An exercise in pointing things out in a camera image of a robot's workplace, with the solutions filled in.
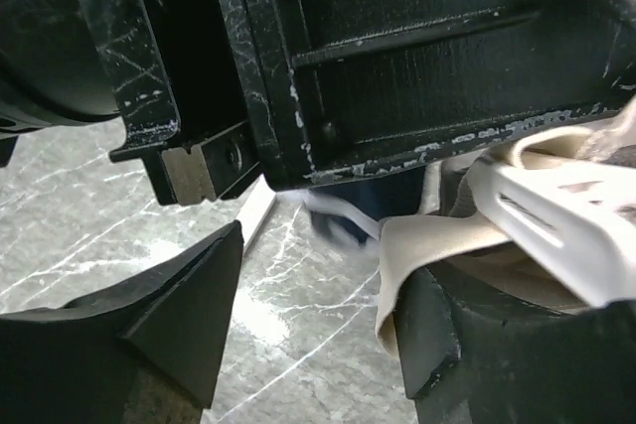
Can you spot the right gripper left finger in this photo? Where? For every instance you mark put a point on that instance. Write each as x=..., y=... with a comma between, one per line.
x=147, y=349

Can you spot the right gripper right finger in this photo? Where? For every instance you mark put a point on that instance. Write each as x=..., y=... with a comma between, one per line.
x=470, y=353

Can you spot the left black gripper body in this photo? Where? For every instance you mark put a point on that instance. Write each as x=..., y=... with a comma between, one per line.
x=307, y=93

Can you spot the grey underwear beige waistband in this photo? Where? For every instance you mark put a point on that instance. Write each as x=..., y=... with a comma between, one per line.
x=472, y=205

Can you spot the white clip hanger frame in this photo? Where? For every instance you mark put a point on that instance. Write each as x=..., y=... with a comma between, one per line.
x=581, y=54

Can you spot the navy blue underwear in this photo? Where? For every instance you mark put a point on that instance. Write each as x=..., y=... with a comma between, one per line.
x=350, y=216

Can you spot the grey white drying rack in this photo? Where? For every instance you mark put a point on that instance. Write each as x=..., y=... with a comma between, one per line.
x=255, y=211

